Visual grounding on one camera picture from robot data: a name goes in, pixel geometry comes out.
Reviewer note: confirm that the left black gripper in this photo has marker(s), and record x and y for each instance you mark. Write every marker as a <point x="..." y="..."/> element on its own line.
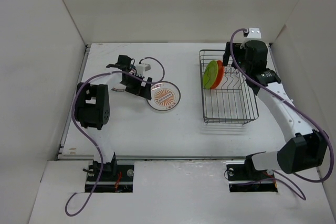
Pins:
<point x="144" y="91"/>

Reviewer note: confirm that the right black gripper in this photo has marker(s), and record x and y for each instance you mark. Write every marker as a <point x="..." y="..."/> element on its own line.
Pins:
<point x="238" y="48"/>

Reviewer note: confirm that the white plate orange sunburst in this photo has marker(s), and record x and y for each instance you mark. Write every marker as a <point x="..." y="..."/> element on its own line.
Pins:
<point x="165" y="96"/>

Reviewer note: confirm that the lime green plate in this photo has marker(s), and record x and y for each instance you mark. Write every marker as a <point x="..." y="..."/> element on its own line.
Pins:
<point x="210" y="74"/>

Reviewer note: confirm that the white plate teal rim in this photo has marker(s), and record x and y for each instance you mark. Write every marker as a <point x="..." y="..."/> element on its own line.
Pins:
<point x="119" y="88"/>

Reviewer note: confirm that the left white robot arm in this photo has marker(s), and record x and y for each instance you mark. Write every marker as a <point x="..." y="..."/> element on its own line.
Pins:
<point x="90" y="110"/>

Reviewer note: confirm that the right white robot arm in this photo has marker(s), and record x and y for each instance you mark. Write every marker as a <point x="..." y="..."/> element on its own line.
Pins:
<point x="305" y="146"/>

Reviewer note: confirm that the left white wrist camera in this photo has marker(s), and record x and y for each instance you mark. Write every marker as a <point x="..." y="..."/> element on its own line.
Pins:
<point x="142" y="68"/>

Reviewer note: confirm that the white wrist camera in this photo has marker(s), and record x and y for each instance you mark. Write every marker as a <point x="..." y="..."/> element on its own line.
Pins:
<point x="142" y="68"/>
<point x="253" y="34"/>

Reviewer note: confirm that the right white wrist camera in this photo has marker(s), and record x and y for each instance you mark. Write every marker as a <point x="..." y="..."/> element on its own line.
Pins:
<point x="253" y="34"/>

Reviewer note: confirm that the black wire dish rack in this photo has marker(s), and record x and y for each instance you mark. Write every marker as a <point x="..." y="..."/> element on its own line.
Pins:
<point x="233" y="101"/>

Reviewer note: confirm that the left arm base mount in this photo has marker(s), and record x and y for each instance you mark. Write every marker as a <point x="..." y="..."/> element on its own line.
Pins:
<point x="115" y="178"/>

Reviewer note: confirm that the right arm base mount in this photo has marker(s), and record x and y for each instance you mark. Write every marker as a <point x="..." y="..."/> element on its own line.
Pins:
<point x="243" y="180"/>

